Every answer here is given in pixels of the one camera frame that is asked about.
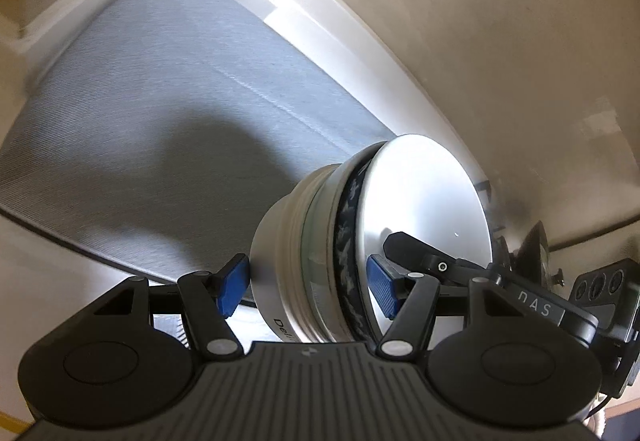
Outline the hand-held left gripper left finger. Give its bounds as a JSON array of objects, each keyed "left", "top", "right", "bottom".
[{"left": 92, "top": 253, "right": 250, "bottom": 355}]

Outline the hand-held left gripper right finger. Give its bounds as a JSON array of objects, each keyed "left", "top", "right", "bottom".
[{"left": 366, "top": 255, "right": 507, "bottom": 360}]

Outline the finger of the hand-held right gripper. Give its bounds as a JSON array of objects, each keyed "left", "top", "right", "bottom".
[{"left": 382, "top": 231, "right": 503, "bottom": 286}]

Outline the white bowl with blue pattern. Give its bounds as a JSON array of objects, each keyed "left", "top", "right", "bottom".
[{"left": 332, "top": 134, "right": 496, "bottom": 343}]

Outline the grey mat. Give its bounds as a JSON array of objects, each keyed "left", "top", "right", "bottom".
[{"left": 0, "top": 0, "right": 392, "bottom": 308}]

